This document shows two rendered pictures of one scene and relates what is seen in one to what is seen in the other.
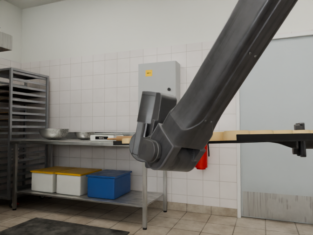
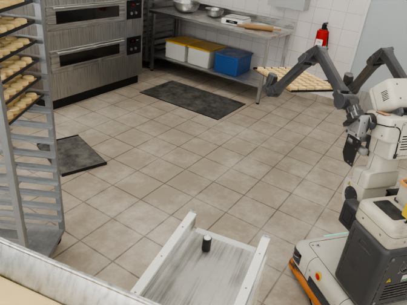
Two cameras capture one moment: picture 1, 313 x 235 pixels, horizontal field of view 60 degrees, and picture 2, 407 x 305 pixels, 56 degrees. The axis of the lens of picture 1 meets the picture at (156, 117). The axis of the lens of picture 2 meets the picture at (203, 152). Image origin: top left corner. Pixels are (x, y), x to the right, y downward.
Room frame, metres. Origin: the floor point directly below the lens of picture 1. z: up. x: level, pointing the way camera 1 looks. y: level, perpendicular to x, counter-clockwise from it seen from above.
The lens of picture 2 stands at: (-1.99, 0.01, 1.82)
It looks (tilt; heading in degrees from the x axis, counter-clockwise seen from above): 29 degrees down; 9
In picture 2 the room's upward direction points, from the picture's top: 6 degrees clockwise
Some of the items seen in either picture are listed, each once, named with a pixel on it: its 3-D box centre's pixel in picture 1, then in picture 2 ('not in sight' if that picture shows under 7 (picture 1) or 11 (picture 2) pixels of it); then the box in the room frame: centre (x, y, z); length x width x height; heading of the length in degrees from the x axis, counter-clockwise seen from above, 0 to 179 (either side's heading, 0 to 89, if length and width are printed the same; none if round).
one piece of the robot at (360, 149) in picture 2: not in sight; (372, 144); (0.04, -0.60, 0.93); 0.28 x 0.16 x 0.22; 119
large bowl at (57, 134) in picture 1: (53, 134); (186, 6); (3.61, 1.36, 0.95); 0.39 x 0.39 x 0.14
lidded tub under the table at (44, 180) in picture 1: (54, 178); (183, 48); (3.63, 1.36, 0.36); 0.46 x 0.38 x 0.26; 157
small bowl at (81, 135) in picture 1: (84, 135); (214, 13); (3.58, 0.95, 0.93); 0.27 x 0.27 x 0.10
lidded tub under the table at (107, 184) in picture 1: (110, 183); (232, 62); (3.32, 0.57, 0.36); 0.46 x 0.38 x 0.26; 160
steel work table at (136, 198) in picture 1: (89, 171); (215, 48); (3.43, 0.84, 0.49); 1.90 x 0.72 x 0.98; 69
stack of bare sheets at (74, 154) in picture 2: not in sight; (71, 154); (0.75, 1.64, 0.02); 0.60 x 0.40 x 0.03; 51
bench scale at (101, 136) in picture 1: (107, 137); (236, 20); (3.30, 0.60, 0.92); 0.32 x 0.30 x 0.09; 166
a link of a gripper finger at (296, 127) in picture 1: (283, 136); not in sight; (0.85, -0.40, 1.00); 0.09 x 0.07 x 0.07; 74
